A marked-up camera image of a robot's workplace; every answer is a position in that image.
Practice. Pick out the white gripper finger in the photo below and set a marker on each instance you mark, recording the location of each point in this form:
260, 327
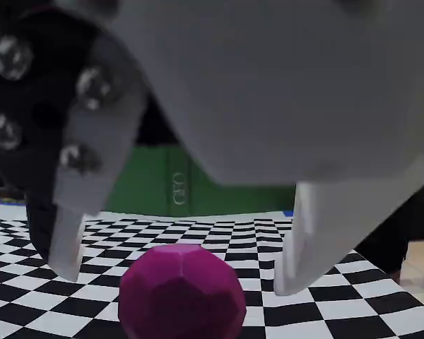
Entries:
311, 240

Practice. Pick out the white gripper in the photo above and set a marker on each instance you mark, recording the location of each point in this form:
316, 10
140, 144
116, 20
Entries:
254, 106

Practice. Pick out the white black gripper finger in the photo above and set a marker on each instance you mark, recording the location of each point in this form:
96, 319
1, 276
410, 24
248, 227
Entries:
92, 141

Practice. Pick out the pink faceted ball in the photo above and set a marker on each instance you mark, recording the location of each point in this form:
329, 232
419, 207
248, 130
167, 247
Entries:
180, 293

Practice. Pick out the green game box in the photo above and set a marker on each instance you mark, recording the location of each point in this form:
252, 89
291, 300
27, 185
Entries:
148, 183

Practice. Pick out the blue tape strip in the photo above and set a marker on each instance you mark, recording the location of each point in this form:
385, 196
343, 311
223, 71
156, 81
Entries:
288, 213

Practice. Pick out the black white checkered mat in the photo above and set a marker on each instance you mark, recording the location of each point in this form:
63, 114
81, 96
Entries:
339, 318

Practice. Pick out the colourful patterned tablecloth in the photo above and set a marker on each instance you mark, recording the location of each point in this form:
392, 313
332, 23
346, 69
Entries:
3, 200

